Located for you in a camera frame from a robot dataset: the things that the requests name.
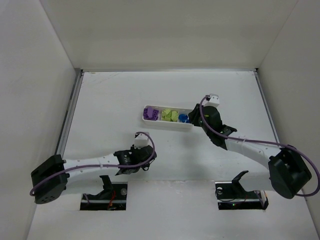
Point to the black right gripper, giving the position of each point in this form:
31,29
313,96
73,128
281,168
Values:
198,115

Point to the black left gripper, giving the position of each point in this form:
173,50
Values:
149,156

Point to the blue arch lego piece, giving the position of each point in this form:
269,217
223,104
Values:
183,117

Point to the green curved lego with studs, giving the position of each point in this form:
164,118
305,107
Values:
176,114

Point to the purple lego brick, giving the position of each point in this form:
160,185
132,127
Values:
145,113

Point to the green curved lego piece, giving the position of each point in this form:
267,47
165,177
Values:
170,117

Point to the green square lego brick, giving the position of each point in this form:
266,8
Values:
163,118

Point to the green lego brick with step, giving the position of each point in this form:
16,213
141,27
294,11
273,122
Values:
166,111

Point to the purple lego plate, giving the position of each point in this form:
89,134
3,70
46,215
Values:
155,115

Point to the purple oval lego piece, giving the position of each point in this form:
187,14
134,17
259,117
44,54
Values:
150,112

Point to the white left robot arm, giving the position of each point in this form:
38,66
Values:
56,176

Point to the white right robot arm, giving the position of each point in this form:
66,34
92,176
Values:
287,172

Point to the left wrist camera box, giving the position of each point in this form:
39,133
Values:
141,140

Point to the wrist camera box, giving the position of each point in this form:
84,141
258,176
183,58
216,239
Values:
212,100
141,140

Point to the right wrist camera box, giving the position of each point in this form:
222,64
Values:
212,100

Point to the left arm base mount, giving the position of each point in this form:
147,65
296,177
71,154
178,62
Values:
112,197

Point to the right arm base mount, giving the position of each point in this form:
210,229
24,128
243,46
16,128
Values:
232,196

